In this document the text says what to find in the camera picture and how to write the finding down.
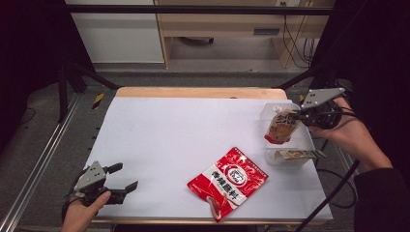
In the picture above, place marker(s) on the black stand leg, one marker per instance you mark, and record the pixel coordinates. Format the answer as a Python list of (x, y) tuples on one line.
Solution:
[(80, 77), (299, 77)]

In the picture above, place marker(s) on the clear plastic container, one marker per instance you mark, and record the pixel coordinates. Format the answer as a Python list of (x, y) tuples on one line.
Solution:
[(290, 158)]

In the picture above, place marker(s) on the wooden table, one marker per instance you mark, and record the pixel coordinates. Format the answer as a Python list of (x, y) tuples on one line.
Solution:
[(199, 92)]

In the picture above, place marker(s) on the white table cover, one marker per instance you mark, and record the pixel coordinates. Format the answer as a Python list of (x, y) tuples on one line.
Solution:
[(177, 135)]

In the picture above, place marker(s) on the person's black sleeve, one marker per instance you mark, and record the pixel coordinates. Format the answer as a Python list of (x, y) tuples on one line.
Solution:
[(383, 199)]

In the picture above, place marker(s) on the green and beige snack packet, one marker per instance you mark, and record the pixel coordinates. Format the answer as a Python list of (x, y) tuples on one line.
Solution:
[(299, 154)]

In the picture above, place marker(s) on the aluminium floor rail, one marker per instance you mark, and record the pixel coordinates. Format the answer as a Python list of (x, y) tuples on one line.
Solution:
[(35, 167)]

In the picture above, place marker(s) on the light wooden desk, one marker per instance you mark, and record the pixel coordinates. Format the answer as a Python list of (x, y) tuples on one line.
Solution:
[(219, 24)]

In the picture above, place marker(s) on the white cabinet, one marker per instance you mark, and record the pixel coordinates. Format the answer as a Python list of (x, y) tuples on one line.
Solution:
[(119, 35)]

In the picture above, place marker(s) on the yellow and black floor tape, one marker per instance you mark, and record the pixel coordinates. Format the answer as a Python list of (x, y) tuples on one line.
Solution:
[(98, 100)]

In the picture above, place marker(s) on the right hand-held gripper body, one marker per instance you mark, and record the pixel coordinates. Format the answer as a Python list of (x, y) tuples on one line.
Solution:
[(320, 98)]

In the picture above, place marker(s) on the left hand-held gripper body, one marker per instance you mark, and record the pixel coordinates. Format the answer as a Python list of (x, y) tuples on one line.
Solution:
[(92, 179)]

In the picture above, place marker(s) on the black horizontal frame bar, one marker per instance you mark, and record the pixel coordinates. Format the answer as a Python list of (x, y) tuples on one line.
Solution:
[(193, 9)]

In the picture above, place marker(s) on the spout pouch with white cap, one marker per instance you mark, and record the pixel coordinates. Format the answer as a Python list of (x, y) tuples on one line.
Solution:
[(282, 127)]

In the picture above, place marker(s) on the red and white seasoning packet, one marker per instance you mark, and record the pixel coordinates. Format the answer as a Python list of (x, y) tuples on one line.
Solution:
[(228, 182)]

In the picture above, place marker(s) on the person's right hand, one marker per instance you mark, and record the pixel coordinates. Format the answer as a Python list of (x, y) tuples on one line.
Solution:
[(349, 130)]

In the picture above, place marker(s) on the person's left hand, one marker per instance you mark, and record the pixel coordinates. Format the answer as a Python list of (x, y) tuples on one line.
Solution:
[(79, 216)]

